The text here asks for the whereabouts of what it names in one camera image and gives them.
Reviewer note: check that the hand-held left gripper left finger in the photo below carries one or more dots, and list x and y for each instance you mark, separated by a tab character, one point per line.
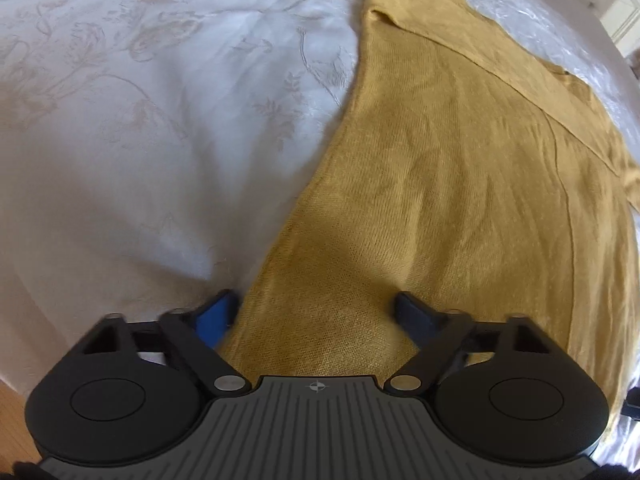
215	319

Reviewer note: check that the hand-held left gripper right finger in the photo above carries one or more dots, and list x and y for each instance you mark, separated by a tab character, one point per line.
411	311

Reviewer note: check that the yellow knit sweater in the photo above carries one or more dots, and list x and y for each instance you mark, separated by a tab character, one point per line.
450	200

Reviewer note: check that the white embroidered bedspread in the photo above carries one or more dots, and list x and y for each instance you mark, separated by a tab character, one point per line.
150	110

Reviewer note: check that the white panelled door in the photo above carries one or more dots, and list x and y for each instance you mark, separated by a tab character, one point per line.
622	10

